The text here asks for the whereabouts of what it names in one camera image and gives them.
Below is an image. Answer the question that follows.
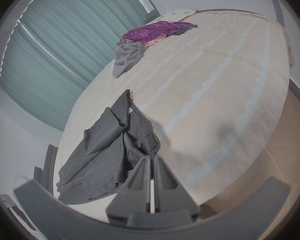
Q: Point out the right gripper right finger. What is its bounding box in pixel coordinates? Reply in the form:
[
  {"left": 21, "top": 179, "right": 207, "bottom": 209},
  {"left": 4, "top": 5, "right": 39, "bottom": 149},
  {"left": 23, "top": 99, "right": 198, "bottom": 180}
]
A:
[{"left": 153, "top": 155, "right": 200, "bottom": 221}]

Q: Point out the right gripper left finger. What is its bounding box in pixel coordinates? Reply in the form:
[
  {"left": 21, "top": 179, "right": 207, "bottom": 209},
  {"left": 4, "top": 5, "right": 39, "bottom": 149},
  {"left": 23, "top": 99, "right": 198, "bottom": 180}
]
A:
[{"left": 106, "top": 155, "right": 151, "bottom": 221}]

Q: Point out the black T-shirt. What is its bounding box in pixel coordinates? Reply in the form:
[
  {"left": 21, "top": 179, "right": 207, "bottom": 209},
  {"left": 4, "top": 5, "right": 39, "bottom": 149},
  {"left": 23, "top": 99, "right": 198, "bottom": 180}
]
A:
[{"left": 56, "top": 89, "right": 161, "bottom": 206}]

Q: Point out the bed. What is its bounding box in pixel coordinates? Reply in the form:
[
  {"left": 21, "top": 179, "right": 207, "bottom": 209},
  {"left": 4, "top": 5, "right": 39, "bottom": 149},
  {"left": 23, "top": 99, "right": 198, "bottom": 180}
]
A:
[{"left": 52, "top": 0, "right": 300, "bottom": 222}]

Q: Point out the grey knit garment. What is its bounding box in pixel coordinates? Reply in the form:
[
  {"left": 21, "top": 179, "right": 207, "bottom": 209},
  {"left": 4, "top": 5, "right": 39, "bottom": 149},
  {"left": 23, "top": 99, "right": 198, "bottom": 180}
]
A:
[{"left": 112, "top": 39, "right": 149, "bottom": 79}]

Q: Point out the blue-green curtain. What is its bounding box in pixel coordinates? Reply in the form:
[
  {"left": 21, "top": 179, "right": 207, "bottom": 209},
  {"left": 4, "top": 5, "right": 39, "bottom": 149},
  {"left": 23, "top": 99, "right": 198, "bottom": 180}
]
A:
[
  {"left": 0, "top": 23, "right": 90, "bottom": 132},
  {"left": 18, "top": 0, "right": 150, "bottom": 85}
]

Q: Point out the pink garment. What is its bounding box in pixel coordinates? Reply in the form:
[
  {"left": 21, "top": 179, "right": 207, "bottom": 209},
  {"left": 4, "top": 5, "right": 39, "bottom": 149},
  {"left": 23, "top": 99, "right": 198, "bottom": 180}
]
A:
[{"left": 145, "top": 35, "right": 167, "bottom": 47}]

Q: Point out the dark grey lace garment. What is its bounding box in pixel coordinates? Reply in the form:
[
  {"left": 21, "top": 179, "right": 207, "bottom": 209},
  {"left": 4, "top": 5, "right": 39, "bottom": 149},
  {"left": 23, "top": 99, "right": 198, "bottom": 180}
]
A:
[{"left": 172, "top": 27, "right": 192, "bottom": 36}]

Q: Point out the purple satin garment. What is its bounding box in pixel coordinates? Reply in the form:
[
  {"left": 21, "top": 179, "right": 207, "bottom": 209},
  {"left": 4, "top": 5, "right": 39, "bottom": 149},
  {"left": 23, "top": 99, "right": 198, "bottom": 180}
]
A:
[{"left": 120, "top": 21, "right": 199, "bottom": 43}]

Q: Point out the grey bedside table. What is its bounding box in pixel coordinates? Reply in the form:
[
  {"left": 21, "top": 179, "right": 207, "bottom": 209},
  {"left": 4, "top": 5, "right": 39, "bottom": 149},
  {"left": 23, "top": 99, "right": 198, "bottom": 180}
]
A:
[{"left": 144, "top": 10, "right": 158, "bottom": 25}]

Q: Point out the white printed pillow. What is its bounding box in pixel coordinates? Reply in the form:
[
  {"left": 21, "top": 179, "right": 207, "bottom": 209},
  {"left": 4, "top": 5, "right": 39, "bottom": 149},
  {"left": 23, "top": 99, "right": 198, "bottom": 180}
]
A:
[{"left": 156, "top": 8, "right": 198, "bottom": 22}]

